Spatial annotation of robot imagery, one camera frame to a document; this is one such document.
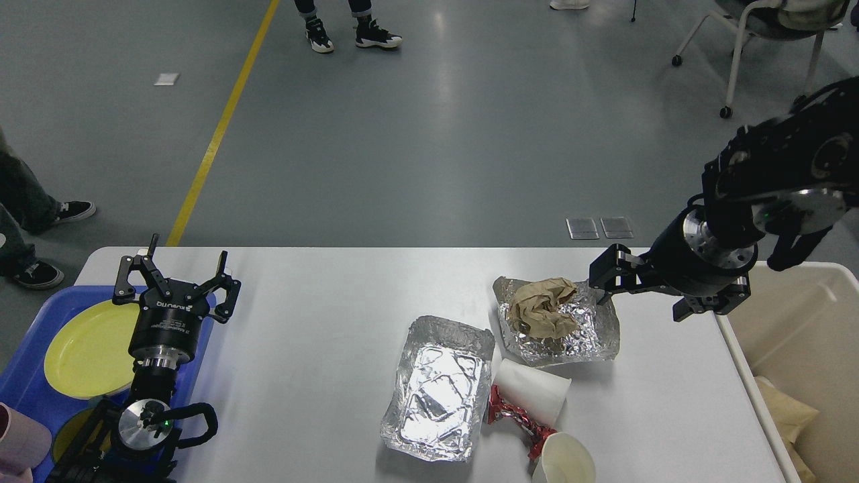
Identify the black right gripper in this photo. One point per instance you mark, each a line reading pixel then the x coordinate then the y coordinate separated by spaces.
pixel 689 258

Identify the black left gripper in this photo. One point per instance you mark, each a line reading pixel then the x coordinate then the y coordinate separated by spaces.
pixel 168 329

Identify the foil sheet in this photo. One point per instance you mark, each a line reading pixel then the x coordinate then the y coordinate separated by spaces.
pixel 596 339

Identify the yellow plastic plate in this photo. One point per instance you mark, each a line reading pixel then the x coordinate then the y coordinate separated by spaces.
pixel 88 357

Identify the brown paper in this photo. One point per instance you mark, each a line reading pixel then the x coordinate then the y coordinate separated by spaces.
pixel 534 309

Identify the brown paper bag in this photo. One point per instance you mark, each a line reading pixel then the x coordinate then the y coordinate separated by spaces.
pixel 791 417

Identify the pink mug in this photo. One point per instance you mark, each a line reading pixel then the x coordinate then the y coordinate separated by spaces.
pixel 25 443

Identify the aluminium foil tray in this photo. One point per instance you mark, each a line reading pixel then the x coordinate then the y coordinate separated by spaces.
pixel 442 389

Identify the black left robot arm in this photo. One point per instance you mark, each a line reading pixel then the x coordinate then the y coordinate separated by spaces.
pixel 135 441

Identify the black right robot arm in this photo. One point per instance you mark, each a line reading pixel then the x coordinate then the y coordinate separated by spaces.
pixel 793 177

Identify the right floor metal plate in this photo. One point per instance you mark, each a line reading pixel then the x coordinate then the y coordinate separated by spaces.
pixel 617 228

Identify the floor metal plate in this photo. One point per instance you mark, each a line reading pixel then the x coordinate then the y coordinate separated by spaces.
pixel 617 228
pixel 581 228

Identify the left floor metal plate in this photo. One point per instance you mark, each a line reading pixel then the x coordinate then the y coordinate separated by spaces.
pixel 581 228

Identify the beige plastic bin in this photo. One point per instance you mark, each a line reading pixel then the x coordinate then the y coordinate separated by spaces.
pixel 799 330

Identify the lying white paper cup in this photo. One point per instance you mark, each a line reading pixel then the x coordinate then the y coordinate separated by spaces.
pixel 541 394

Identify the blue plastic tray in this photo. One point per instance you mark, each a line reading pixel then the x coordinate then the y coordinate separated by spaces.
pixel 24 387

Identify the red snack wrapper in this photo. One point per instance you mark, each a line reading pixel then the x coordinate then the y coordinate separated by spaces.
pixel 498 408

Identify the upright white paper cup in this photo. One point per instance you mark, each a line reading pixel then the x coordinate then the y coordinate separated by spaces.
pixel 564 459

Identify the white floor label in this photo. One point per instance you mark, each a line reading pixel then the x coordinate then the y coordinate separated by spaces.
pixel 166 79

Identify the white rolling chair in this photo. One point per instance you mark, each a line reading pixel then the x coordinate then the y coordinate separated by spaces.
pixel 771 20

